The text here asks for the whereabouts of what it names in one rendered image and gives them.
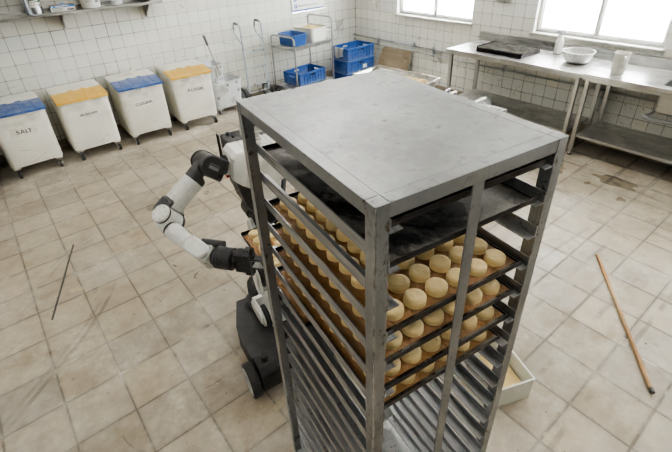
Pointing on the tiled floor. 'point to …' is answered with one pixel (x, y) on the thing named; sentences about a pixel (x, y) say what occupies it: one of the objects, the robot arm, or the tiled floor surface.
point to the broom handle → (626, 327)
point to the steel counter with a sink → (639, 72)
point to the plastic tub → (517, 375)
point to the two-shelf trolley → (299, 50)
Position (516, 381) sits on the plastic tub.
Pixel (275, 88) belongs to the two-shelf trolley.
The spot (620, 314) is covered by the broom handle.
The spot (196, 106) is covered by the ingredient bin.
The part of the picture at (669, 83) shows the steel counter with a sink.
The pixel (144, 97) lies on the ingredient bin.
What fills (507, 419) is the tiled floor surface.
